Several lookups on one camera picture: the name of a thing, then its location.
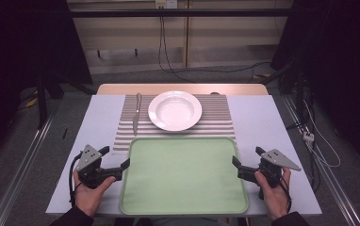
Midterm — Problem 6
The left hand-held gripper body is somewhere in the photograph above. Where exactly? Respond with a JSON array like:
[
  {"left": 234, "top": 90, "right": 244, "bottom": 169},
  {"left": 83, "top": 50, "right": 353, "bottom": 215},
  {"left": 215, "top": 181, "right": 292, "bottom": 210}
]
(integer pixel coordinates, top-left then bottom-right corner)
[{"left": 74, "top": 144, "right": 124, "bottom": 190}]

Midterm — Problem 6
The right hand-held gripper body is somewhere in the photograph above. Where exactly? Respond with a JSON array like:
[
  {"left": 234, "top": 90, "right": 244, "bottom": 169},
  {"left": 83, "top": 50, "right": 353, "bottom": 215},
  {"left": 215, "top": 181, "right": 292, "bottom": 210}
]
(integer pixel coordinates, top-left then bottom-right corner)
[{"left": 237, "top": 148, "right": 303, "bottom": 201}]

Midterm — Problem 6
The person's left hand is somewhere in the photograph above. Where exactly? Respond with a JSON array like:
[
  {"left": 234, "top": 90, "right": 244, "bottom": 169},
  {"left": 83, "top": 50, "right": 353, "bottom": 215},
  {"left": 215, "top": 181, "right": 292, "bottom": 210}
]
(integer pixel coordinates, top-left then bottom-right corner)
[{"left": 73, "top": 170, "right": 117, "bottom": 218}]

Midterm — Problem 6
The person's right hand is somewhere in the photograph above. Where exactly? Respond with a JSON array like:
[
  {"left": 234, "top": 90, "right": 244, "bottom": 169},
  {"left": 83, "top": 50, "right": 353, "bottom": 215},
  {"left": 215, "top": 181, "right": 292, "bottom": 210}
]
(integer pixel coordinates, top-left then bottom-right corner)
[{"left": 254, "top": 167, "right": 293, "bottom": 222}]

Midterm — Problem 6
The silver table knife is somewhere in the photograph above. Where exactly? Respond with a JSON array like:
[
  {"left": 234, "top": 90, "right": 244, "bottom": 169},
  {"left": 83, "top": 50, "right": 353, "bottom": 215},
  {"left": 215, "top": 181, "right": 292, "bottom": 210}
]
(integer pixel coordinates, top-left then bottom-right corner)
[{"left": 132, "top": 92, "right": 142, "bottom": 137}]

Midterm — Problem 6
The striped grey placemat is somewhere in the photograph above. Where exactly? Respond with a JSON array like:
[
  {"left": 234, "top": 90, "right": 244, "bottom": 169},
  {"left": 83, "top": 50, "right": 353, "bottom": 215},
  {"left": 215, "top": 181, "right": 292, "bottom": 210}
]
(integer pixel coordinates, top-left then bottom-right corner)
[{"left": 111, "top": 93, "right": 237, "bottom": 155}]

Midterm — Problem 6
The light green tray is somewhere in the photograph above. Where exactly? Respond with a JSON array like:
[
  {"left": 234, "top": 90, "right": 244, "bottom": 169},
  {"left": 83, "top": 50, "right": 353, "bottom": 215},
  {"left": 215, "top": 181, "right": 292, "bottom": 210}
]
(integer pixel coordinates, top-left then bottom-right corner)
[{"left": 119, "top": 137, "right": 251, "bottom": 217}]

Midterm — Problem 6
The white round plate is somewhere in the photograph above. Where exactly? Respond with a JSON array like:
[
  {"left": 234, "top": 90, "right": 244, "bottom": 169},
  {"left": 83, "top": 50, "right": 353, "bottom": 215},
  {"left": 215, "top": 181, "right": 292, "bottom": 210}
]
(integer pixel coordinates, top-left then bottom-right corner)
[{"left": 147, "top": 90, "right": 204, "bottom": 133}]

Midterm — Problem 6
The black metal stand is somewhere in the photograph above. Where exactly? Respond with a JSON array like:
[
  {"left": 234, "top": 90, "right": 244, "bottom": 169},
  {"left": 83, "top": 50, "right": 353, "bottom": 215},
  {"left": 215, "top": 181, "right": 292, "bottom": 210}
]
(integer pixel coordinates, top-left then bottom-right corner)
[{"left": 36, "top": 70, "right": 63, "bottom": 130}]

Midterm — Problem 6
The dark curtain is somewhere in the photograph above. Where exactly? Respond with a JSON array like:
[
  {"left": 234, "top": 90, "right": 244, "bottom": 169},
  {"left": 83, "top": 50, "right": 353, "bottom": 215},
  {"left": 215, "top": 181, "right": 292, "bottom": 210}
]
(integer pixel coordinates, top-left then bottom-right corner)
[
  {"left": 0, "top": 0, "right": 93, "bottom": 172},
  {"left": 270, "top": 0, "right": 360, "bottom": 173}
]

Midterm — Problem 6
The black horizontal beam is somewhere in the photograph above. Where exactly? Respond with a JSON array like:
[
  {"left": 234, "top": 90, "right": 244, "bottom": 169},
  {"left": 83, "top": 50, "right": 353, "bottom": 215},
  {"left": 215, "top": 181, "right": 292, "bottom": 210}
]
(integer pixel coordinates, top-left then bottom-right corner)
[{"left": 69, "top": 8, "right": 296, "bottom": 19}]

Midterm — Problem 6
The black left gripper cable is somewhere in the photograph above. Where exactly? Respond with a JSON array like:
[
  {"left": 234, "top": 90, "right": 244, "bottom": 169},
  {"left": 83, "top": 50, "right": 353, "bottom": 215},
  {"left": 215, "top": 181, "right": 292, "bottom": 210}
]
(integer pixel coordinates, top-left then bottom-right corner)
[{"left": 68, "top": 152, "right": 84, "bottom": 207}]

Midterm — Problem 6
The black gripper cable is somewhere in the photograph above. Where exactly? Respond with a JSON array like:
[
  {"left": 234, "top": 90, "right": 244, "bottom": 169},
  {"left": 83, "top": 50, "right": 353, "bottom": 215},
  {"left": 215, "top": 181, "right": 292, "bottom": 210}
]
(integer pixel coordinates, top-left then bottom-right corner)
[
  {"left": 68, "top": 152, "right": 84, "bottom": 207},
  {"left": 278, "top": 176, "right": 293, "bottom": 215}
]

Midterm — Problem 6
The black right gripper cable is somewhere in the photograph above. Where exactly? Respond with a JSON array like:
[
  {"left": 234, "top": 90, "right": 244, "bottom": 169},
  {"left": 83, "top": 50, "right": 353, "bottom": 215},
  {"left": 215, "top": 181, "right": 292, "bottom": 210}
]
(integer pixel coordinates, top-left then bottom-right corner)
[{"left": 278, "top": 176, "right": 293, "bottom": 215}]

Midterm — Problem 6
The white floor cable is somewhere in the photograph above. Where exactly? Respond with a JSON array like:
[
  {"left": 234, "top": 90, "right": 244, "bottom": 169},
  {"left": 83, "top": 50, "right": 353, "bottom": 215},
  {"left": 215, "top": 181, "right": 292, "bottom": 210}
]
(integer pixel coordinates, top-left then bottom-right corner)
[{"left": 303, "top": 99, "right": 342, "bottom": 169}]

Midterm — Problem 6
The metal floor rail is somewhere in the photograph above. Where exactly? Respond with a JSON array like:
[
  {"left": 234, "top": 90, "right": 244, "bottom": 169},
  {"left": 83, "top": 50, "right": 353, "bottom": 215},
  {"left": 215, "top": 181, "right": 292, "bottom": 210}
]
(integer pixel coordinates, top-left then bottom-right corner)
[
  {"left": 281, "top": 94, "right": 360, "bottom": 226},
  {"left": 0, "top": 115, "right": 56, "bottom": 226}
]

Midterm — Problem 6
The black hanging wall cable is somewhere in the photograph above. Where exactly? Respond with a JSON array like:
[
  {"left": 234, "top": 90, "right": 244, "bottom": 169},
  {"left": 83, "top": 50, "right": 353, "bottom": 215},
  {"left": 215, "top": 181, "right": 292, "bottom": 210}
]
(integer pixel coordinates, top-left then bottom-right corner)
[{"left": 157, "top": 8, "right": 272, "bottom": 85}]

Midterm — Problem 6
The white wall socket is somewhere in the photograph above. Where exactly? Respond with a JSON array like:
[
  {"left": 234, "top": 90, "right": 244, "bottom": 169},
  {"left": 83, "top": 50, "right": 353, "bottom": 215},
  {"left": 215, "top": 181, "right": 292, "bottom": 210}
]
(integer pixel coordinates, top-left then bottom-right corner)
[{"left": 155, "top": 0, "right": 179, "bottom": 9}]

